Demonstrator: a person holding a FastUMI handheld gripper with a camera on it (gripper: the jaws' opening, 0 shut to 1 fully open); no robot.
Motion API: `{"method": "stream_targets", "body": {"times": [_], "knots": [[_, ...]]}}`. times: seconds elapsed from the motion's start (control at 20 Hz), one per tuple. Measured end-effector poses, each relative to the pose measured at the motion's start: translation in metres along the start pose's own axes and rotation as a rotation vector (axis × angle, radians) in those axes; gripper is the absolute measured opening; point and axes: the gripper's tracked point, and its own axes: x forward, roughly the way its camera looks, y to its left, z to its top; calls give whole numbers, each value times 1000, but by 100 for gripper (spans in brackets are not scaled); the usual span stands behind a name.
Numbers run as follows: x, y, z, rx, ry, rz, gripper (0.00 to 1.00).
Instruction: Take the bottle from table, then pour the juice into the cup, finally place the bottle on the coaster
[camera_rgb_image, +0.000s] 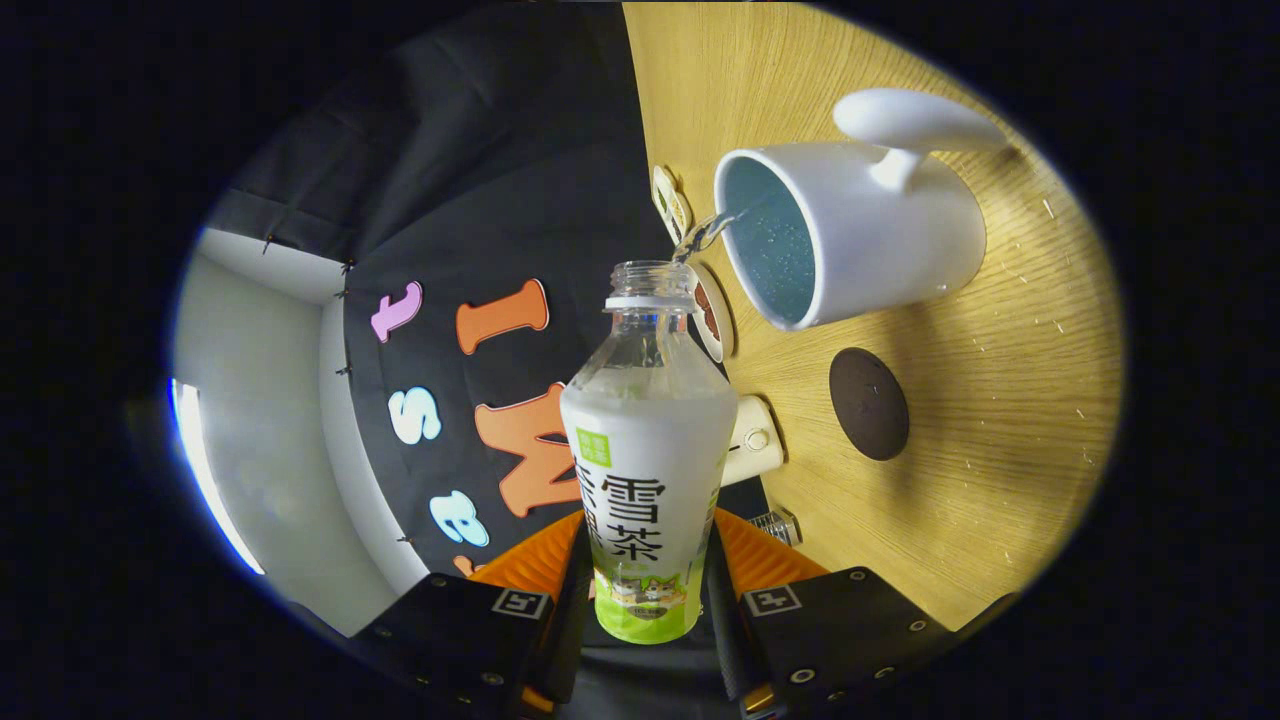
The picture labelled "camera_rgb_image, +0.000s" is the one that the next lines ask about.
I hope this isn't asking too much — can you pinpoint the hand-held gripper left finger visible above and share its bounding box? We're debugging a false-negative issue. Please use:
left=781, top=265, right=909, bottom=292
left=345, top=510, right=593, bottom=720

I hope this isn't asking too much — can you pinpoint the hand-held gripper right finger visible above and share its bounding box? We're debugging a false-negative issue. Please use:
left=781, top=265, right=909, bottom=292
left=704, top=508, right=956, bottom=720

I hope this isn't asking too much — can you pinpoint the clear juice bottle white label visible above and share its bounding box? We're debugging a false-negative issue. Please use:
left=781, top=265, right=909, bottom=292
left=560, top=260, right=739, bottom=645

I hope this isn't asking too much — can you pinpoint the dark brown round coaster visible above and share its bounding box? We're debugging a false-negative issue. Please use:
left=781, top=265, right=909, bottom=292
left=828, top=347, right=911, bottom=462

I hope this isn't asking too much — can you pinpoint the clear juice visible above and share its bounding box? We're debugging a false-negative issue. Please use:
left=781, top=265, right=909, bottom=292
left=672, top=205, right=751, bottom=266

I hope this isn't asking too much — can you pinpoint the white cup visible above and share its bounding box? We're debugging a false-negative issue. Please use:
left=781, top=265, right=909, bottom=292
left=713, top=88, right=1011, bottom=332

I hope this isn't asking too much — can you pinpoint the white toaster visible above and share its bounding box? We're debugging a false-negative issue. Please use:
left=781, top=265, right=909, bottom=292
left=720, top=395, right=786, bottom=488

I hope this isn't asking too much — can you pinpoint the white round plate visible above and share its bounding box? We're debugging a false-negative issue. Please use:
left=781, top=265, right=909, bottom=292
left=690, top=262, right=737, bottom=364

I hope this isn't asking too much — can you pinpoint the wooden table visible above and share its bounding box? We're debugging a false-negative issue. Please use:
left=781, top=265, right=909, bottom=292
left=622, top=0, right=1126, bottom=633

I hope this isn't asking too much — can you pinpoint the white divided condiment dish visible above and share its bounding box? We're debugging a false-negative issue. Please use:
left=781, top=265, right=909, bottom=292
left=651, top=164, right=693, bottom=247

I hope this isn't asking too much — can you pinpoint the black backdrop cloth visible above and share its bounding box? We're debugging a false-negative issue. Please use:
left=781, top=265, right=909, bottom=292
left=205, top=0, right=801, bottom=720

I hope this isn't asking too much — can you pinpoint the metal wire utensil holder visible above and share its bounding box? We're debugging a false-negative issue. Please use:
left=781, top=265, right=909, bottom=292
left=748, top=507, right=803, bottom=548

